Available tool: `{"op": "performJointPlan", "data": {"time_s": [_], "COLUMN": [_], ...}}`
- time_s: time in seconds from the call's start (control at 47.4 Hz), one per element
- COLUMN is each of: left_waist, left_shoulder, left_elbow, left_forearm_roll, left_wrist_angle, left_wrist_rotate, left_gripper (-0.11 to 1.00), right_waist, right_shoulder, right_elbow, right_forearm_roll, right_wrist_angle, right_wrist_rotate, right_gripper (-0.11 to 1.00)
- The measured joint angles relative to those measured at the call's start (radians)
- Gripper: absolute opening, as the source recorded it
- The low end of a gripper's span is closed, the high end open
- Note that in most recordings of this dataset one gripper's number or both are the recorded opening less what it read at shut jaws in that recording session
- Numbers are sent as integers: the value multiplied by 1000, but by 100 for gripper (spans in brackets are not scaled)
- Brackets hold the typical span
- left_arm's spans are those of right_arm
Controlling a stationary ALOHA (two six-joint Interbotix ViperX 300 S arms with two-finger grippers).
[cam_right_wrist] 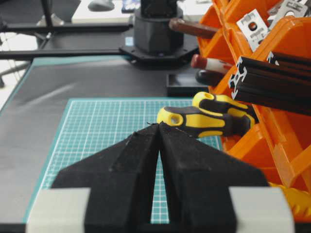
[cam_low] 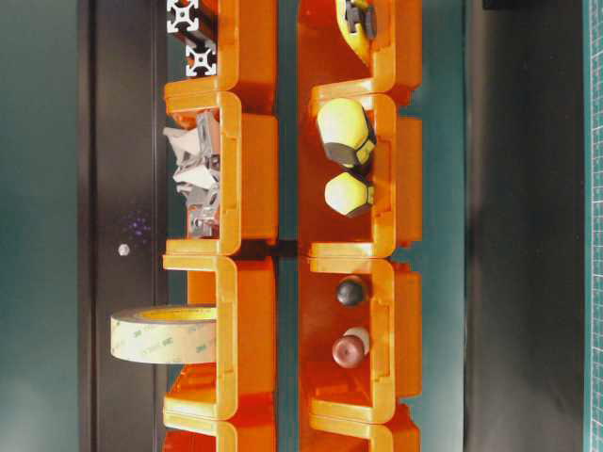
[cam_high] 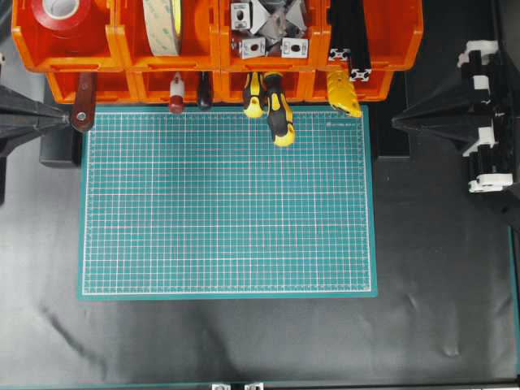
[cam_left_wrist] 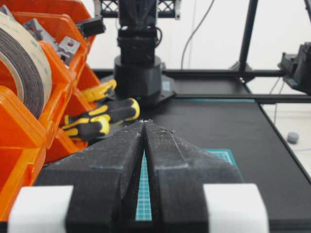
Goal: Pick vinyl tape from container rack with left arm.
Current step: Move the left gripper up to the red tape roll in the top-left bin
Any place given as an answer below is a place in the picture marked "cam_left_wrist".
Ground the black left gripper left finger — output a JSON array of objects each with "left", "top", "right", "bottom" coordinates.
[{"left": 36, "top": 121, "right": 144, "bottom": 233}]

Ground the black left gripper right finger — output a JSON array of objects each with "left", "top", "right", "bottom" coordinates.
[{"left": 144, "top": 120, "right": 243, "bottom": 233}]

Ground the orange container rack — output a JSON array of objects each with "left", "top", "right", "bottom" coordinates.
[{"left": 0, "top": 0, "right": 100, "bottom": 221}]

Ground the beige double-sided tape roll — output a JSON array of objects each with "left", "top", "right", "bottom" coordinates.
[{"left": 0, "top": 13, "right": 52, "bottom": 118}]

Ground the yellow black screwdriver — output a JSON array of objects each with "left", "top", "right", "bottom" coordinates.
[
  {"left": 62, "top": 116, "right": 110, "bottom": 141},
  {"left": 64, "top": 98, "right": 140, "bottom": 125}
]

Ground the green cutting mat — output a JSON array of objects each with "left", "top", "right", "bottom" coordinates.
[{"left": 135, "top": 149, "right": 238, "bottom": 221}]

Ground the yellow utility knife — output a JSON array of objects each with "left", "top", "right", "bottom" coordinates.
[{"left": 82, "top": 79, "right": 117, "bottom": 102}]

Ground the black aluminium extrusion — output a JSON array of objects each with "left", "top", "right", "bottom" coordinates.
[{"left": 76, "top": 17, "right": 106, "bottom": 37}]

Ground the grey corner bracket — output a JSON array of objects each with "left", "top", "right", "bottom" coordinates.
[
  {"left": 23, "top": 18, "right": 58, "bottom": 51},
  {"left": 57, "top": 36, "right": 80, "bottom": 66}
]

